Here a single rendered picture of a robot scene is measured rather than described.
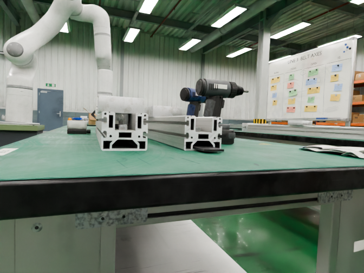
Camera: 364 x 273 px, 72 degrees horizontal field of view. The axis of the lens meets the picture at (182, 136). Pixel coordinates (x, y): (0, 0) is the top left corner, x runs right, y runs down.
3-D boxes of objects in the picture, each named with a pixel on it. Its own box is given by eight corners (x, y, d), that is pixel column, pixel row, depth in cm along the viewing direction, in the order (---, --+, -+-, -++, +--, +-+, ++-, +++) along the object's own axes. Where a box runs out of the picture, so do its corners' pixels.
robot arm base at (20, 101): (-11, 123, 122) (-10, 84, 121) (5, 123, 140) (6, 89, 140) (33, 125, 127) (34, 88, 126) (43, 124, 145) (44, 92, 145)
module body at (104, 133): (95, 132, 130) (95, 116, 129) (115, 132, 133) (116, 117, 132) (101, 150, 54) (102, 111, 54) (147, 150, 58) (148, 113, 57)
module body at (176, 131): (132, 133, 136) (132, 117, 135) (150, 134, 139) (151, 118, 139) (183, 150, 61) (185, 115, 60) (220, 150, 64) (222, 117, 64)
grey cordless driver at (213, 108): (191, 142, 89) (194, 79, 88) (239, 142, 96) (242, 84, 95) (200, 144, 82) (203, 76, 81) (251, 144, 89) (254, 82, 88)
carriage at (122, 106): (97, 122, 75) (97, 99, 75) (134, 124, 79) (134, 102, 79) (98, 123, 60) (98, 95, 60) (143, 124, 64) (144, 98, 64)
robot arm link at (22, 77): (2, 86, 125) (3, 37, 124) (13, 90, 143) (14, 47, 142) (30, 89, 129) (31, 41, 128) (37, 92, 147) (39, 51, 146)
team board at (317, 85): (253, 174, 440) (259, 60, 430) (275, 173, 459) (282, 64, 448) (331, 200, 301) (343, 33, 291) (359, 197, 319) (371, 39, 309)
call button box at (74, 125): (68, 132, 118) (68, 119, 118) (90, 133, 121) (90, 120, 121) (66, 134, 110) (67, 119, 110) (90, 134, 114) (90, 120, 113)
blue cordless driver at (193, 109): (176, 137, 111) (177, 87, 110) (207, 137, 124) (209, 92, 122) (187, 139, 105) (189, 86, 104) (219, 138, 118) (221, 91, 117)
